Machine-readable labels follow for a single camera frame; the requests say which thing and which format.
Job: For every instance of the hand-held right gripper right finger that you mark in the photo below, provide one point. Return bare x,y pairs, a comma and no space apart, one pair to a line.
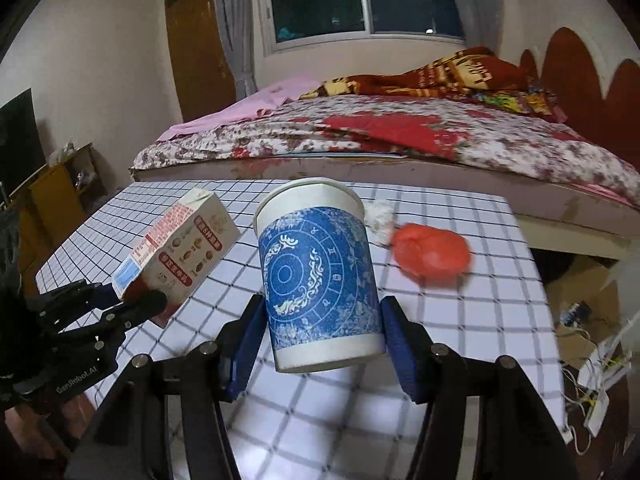
400,350

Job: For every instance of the wooden cabinet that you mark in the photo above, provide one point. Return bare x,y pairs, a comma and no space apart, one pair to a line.
55,195

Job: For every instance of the red-brown scalloped headboard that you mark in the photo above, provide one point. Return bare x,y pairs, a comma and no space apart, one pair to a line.
575,75

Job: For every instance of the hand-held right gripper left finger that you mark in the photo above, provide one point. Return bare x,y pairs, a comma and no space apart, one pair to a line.
247,345

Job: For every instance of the black television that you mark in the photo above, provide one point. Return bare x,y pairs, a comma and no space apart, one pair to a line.
20,140

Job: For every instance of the wooden door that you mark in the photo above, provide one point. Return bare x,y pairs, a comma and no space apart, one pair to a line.
200,60

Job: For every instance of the white checked tablecloth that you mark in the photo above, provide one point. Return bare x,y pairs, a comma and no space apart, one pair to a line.
475,320

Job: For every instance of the pink sheet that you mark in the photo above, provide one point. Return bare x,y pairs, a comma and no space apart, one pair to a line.
225,115

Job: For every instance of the red patterned blanket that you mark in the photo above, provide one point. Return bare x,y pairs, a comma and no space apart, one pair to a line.
450,77

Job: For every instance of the red plastic bag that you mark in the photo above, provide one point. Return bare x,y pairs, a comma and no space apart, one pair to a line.
430,252

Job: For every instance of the bed with floral sheet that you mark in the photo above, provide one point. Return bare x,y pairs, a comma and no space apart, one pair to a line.
350,130

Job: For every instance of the crumpled white tissue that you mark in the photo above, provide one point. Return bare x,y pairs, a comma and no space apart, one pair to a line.
379,215

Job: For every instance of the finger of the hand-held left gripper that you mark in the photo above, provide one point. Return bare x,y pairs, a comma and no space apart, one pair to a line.
70,302
140,307

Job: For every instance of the white power strip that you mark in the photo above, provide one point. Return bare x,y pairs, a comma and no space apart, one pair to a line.
596,412

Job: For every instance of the grey curtain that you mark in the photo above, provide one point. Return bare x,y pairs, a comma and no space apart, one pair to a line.
235,20
475,5

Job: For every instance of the cardboard box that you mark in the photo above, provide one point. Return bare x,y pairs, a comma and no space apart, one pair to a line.
585,280

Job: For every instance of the window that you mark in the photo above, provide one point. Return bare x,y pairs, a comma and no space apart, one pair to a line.
320,0

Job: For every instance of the pink and white milk carton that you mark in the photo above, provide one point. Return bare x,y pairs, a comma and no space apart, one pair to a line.
185,245

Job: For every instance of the blue patterned paper cup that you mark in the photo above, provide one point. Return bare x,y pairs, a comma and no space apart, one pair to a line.
320,280

